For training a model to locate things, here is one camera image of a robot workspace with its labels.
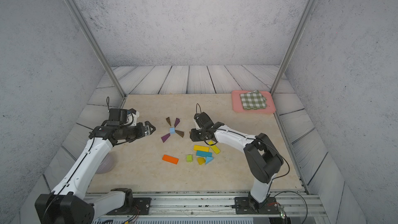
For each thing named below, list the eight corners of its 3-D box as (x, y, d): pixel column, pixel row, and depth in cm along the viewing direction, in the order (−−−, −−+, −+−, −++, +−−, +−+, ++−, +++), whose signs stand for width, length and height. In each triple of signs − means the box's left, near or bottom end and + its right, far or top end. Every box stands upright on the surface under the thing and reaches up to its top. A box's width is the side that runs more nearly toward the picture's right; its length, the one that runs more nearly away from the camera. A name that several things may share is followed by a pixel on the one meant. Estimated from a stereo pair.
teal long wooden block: (195, 155, 92) (195, 153, 90) (196, 151, 93) (196, 149, 91) (212, 157, 91) (212, 156, 89) (212, 153, 92) (212, 151, 90)
